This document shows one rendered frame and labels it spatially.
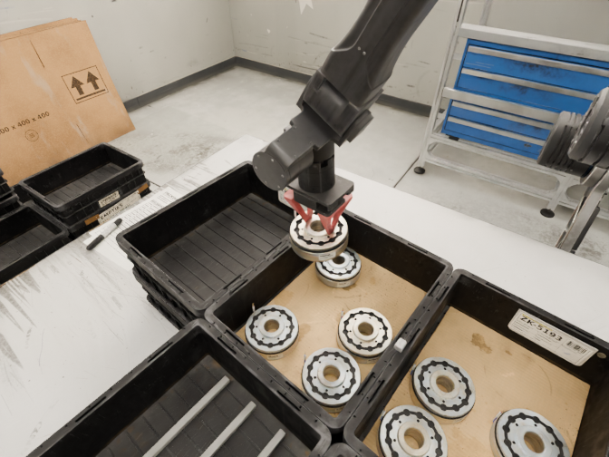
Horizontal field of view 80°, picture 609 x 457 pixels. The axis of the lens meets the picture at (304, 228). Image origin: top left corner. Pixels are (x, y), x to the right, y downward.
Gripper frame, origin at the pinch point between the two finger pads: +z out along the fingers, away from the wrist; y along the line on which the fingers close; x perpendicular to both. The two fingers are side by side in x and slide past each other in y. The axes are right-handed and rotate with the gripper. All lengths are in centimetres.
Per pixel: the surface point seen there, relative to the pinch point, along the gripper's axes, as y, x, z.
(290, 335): 2.1, -12.8, 18.2
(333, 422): 19.0, -21.3, 11.0
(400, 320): 15.8, 5.1, 22.9
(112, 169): -139, 11, 52
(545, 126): 9, 182, 66
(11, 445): -30, -59, 30
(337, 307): 4.2, -0.7, 22.0
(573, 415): 47, 8, 24
